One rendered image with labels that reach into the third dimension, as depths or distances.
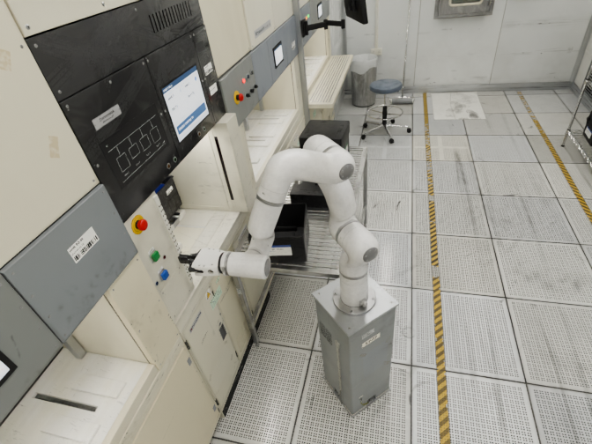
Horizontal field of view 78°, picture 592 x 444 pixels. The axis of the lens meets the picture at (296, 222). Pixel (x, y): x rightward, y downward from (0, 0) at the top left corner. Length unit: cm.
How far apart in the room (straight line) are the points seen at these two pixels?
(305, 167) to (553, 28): 517
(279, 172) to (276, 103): 228
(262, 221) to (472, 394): 166
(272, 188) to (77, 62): 62
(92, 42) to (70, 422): 122
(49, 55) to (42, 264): 52
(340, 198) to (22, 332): 93
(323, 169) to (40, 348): 87
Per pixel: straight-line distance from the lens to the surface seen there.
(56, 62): 118
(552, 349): 272
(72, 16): 125
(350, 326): 162
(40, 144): 111
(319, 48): 469
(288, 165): 108
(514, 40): 594
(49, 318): 116
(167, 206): 207
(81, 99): 121
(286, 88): 326
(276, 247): 182
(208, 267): 129
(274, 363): 245
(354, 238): 136
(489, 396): 243
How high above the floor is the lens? 208
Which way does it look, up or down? 38 degrees down
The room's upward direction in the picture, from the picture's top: 8 degrees counter-clockwise
